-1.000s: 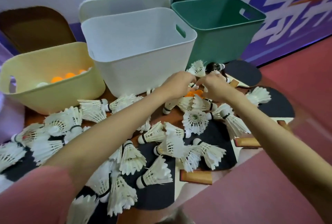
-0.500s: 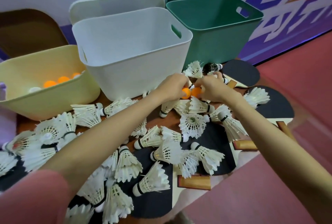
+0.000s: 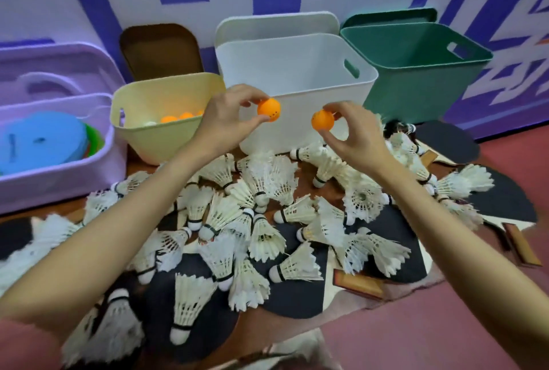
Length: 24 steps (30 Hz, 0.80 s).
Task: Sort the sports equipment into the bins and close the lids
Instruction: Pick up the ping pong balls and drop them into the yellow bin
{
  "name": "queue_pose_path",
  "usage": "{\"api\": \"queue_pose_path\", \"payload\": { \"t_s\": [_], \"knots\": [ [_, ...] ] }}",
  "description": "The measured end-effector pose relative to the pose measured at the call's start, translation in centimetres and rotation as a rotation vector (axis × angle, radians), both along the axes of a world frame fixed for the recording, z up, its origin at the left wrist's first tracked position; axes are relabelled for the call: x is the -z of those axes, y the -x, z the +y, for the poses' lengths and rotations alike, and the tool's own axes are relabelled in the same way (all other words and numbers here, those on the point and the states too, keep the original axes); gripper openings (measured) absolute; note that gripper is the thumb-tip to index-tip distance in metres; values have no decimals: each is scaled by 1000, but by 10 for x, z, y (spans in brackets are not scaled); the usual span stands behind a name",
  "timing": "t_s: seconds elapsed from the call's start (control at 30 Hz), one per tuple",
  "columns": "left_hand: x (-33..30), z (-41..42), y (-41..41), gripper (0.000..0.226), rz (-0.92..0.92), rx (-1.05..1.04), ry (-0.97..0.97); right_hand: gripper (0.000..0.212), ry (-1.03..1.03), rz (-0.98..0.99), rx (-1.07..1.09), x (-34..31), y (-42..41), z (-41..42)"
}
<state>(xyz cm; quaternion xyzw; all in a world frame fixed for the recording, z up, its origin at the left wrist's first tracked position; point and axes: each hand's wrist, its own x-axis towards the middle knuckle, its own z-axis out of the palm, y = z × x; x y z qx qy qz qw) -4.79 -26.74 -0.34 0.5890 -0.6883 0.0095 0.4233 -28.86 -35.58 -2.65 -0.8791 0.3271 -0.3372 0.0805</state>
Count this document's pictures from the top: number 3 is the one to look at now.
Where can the blue flat disc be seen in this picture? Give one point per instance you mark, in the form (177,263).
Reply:
(40,140)

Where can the pile of black table tennis paddles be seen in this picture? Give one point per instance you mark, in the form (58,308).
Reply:
(296,292)

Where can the person's left hand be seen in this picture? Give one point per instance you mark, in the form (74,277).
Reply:
(221,125)

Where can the white plastic lid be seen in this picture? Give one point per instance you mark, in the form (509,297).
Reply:
(274,26)

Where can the yellow plastic bin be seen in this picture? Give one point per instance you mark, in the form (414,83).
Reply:
(146,129)

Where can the purple plastic bin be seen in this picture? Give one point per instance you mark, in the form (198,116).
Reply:
(55,185)

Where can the person's left forearm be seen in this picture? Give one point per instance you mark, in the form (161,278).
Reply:
(103,236)

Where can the person's pink sleeve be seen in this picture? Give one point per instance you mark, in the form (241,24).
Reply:
(25,348)

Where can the green plastic lid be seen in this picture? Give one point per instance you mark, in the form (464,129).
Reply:
(386,17)

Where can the green plastic bin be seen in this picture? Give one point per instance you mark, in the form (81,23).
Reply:
(420,78)

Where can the person's left thumb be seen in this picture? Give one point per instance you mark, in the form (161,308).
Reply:
(253,126)

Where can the person's right hand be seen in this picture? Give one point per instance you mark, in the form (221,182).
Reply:
(364,142)

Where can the pile of white feather shuttlecocks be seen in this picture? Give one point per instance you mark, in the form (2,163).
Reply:
(257,219)

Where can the person's right forearm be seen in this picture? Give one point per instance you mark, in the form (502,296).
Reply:
(463,254)

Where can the green flat disc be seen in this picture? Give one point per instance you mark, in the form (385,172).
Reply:
(95,141)

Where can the person's right thumb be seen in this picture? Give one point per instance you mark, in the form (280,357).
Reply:
(331,140)

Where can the purple plastic lid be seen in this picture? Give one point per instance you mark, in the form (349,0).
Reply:
(51,69)

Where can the brown plastic lid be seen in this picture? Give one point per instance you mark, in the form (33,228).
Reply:
(161,51)

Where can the white plastic bin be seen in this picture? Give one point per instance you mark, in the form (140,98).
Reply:
(300,82)

